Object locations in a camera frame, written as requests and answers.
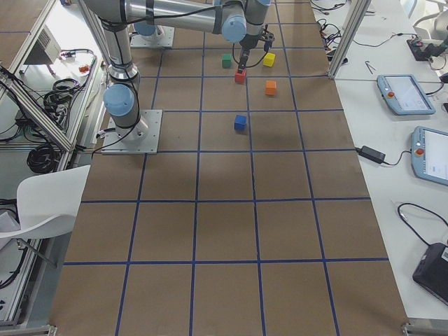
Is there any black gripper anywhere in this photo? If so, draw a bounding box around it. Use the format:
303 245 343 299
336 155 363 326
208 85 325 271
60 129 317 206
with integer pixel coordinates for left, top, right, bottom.
237 29 274 73

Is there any red wooden block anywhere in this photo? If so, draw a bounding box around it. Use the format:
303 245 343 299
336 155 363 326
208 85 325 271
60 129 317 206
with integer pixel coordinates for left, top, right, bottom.
234 69 246 84

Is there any green wooden block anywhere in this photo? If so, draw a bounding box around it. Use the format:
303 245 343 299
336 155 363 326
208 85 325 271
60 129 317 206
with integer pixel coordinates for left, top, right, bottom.
221 53 233 69

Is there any yellow wooden block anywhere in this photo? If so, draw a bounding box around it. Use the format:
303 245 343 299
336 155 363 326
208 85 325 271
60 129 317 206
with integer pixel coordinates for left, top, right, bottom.
262 52 276 68

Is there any orange wooden block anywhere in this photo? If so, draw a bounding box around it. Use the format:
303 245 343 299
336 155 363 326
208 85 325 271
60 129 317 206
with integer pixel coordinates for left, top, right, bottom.
265 80 277 96

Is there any blue wooden block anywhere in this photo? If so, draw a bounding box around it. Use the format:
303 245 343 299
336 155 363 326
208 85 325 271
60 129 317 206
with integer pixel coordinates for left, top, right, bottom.
234 115 247 132

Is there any hex key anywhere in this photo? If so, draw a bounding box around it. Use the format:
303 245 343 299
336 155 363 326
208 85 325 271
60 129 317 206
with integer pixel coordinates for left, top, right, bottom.
365 60 376 75

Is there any black power adapter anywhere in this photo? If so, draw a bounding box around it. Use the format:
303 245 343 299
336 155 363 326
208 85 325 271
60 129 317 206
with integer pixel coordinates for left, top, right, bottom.
356 146 386 164

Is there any teach pendant far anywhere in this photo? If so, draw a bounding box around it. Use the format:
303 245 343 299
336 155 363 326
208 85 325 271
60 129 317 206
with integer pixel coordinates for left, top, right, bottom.
376 74 435 116

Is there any teach pendant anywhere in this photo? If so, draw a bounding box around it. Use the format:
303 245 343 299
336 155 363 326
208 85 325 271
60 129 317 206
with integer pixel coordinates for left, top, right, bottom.
411 126 447 186
376 74 435 116

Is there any teach pendant near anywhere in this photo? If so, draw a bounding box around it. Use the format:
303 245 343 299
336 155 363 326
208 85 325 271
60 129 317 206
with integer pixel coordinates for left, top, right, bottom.
411 126 447 186

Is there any white chair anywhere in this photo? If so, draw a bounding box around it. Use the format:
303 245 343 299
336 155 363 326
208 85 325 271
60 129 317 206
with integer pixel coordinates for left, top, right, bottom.
1 165 90 268

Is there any black tablet device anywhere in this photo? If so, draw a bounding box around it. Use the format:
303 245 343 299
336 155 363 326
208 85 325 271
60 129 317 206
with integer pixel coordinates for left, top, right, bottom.
412 243 447 305

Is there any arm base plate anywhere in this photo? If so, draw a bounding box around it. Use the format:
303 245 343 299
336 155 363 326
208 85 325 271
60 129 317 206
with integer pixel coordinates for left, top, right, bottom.
100 110 162 155
129 25 174 49

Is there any aluminium frame post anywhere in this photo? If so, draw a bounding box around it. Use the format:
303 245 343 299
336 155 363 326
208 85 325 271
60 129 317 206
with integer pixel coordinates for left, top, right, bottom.
328 0 371 79

